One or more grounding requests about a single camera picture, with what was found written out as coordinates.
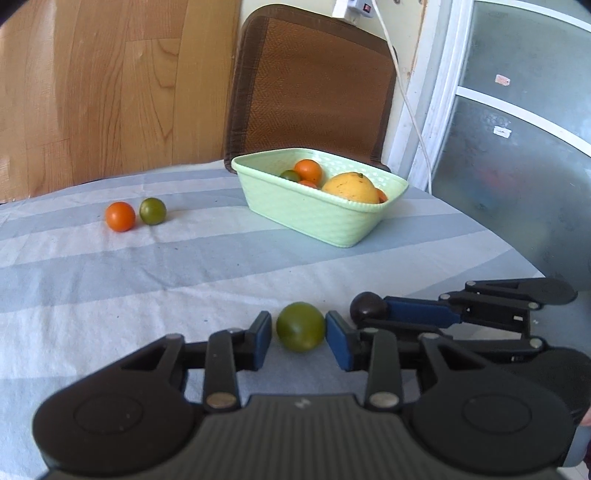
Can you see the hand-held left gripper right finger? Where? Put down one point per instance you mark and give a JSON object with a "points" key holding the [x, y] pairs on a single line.
{"points": [[339, 341]]}

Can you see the white power adapter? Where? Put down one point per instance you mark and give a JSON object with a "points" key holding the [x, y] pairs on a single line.
{"points": [[353, 8]]}

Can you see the green tomato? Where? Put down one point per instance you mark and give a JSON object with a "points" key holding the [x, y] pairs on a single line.
{"points": [[300, 326], [289, 176], [153, 211]]}

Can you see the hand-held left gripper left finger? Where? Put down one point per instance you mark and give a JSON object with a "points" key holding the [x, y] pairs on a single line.
{"points": [[261, 341]]}

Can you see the brown woven chair back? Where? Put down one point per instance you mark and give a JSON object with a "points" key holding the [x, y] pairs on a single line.
{"points": [[314, 83]]}

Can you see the light green plastic basket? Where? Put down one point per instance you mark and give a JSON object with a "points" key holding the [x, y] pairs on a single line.
{"points": [[300, 217]]}

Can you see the dark purple tomato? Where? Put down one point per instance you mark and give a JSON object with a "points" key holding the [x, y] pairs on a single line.
{"points": [[367, 307]]}

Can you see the orange tomato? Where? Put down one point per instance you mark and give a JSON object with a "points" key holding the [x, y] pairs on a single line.
{"points": [[308, 170], [120, 216]]}

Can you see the white framed glass door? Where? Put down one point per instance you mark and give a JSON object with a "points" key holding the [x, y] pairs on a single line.
{"points": [[517, 138]]}

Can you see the yellow grapefruit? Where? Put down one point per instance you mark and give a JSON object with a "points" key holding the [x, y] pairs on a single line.
{"points": [[348, 188]]}

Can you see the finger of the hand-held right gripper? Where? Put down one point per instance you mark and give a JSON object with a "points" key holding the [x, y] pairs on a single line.
{"points": [[420, 311], [485, 348]]}

